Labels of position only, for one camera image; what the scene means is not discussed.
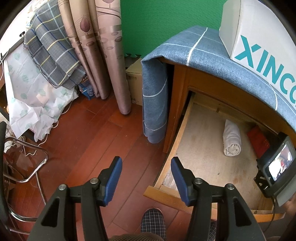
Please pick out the grey plaid quilt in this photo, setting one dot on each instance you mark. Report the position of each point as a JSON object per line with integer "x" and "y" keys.
{"x": 50, "y": 46}

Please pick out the beige patterned curtain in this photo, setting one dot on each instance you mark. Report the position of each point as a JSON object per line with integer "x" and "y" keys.
{"x": 99, "y": 58}

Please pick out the wooden nightstand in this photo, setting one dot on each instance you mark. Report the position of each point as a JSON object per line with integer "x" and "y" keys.
{"x": 178, "y": 92}

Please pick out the green foam mat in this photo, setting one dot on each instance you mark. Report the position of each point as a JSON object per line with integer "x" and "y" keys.
{"x": 161, "y": 18}

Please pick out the blue packet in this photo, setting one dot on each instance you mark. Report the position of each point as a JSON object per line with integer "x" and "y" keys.
{"x": 86, "y": 90}

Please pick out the person's brown striped trouser leg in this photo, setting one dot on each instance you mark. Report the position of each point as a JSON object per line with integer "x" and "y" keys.
{"x": 134, "y": 237}

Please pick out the blue grid-lined cloth cover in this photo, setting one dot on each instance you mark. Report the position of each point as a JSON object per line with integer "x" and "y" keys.
{"x": 208, "y": 51}

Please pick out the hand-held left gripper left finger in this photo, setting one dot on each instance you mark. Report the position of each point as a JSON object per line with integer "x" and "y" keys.
{"x": 114, "y": 180}

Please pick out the wooden drawer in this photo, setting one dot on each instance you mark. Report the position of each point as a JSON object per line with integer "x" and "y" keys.
{"x": 203, "y": 150}

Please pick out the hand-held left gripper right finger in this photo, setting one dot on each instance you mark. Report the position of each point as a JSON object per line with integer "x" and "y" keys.
{"x": 181, "y": 183}

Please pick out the white box with teal print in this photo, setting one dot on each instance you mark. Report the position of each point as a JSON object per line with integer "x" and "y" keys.
{"x": 254, "y": 27}

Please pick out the cardboard box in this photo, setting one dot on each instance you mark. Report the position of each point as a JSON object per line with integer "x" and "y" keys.
{"x": 135, "y": 85}

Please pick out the white floral sheet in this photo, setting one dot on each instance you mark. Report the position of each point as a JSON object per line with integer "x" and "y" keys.
{"x": 27, "y": 92}

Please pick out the chrome chair frame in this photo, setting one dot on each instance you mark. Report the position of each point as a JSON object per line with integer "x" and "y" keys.
{"x": 46, "y": 155}

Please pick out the red pouch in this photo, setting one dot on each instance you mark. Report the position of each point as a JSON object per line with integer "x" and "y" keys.
{"x": 257, "y": 141}

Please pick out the plaid slipper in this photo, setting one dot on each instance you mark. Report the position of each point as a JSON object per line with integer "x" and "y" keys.
{"x": 152, "y": 222}
{"x": 213, "y": 231}

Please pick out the rolled white cloth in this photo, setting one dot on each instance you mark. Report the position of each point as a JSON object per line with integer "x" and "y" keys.
{"x": 232, "y": 139}

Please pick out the person's right forearm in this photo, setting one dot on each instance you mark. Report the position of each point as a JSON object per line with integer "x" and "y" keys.
{"x": 291, "y": 207}

